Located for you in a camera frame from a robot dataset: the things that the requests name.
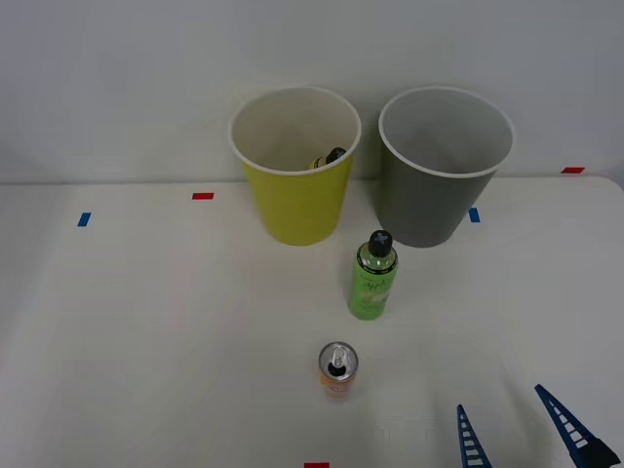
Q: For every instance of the yellow-green plastic waste bin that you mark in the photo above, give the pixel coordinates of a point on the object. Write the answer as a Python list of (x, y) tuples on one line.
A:
[(297, 209)]

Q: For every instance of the grey plastic waste bin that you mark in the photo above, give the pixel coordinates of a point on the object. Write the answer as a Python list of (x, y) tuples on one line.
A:
[(424, 209)]

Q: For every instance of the orange drink can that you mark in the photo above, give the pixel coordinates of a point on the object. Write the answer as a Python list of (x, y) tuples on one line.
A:
[(339, 385)]

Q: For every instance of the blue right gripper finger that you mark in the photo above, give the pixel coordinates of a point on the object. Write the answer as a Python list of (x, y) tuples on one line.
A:
[(470, 446), (568, 424)]

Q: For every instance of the green bottle with black cap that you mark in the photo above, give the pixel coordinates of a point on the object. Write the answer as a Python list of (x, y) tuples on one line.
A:
[(370, 292)]

